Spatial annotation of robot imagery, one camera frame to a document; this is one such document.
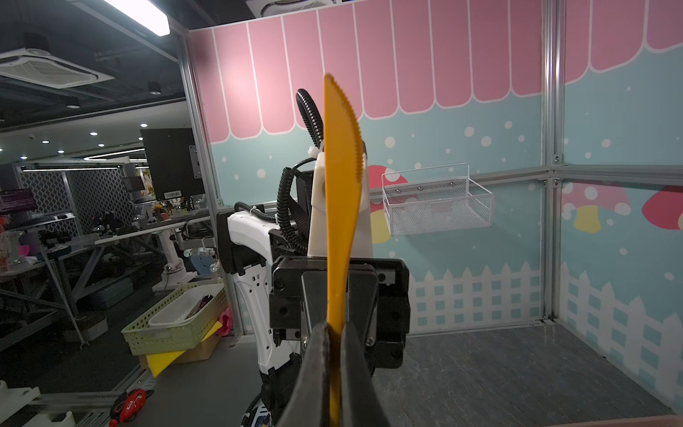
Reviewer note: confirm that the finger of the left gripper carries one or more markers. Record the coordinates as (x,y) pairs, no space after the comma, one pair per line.
(362,291)
(314,301)

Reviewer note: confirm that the white wire wall basket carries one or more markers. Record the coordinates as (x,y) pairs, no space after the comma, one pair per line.
(435,200)

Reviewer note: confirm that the green plastic basket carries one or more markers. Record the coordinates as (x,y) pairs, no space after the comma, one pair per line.
(178,322)

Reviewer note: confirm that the red tape dispenser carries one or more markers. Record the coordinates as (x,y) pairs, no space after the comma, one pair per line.
(128,405)

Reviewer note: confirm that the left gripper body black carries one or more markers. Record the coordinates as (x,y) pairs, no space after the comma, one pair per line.
(390,323)

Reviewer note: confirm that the black monitor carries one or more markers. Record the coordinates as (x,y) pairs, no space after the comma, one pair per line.
(173,162)

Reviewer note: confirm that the orange plastic knife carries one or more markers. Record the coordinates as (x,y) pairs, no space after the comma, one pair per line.
(344,170)

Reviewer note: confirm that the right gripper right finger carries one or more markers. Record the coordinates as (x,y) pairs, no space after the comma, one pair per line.
(359,402)

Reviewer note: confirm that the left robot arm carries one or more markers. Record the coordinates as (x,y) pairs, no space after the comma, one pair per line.
(250,241)

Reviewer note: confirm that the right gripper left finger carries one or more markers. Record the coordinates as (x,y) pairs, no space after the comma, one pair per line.
(309,403)

